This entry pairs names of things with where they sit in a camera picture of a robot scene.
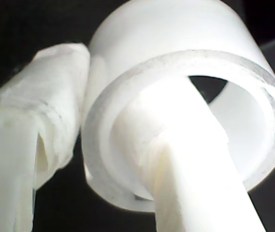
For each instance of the white tape roll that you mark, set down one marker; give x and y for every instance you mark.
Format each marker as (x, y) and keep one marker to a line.
(171, 26)

